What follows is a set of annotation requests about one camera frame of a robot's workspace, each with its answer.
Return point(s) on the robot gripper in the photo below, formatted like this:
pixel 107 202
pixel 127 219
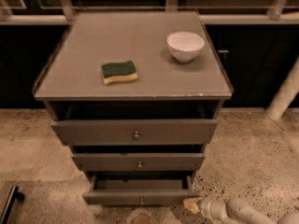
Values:
pixel 206 205

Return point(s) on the grey bottom drawer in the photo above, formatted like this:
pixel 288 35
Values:
pixel 141 190

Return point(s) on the grey drawer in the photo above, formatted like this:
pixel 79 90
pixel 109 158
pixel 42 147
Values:
pixel 139 161
pixel 141 190
pixel 119 132

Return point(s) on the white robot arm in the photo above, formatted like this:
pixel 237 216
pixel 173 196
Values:
pixel 236 210

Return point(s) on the grey middle drawer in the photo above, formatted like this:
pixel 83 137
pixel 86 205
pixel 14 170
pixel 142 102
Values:
pixel 139 161

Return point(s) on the grey top drawer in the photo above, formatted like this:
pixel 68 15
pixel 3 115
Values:
pixel 119 132

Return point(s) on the grey drawer cabinet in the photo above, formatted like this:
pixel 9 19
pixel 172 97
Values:
pixel 72 86

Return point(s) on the green and yellow sponge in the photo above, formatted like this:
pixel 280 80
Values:
pixel 119 72

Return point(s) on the white ceramic bowl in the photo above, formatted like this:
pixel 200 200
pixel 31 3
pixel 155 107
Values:
pixel 185 46

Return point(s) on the black wheeled cart base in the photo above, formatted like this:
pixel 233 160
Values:
pixel 14 195

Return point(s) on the dark wall cabinet handle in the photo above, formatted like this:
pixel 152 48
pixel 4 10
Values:
pixel 223 53

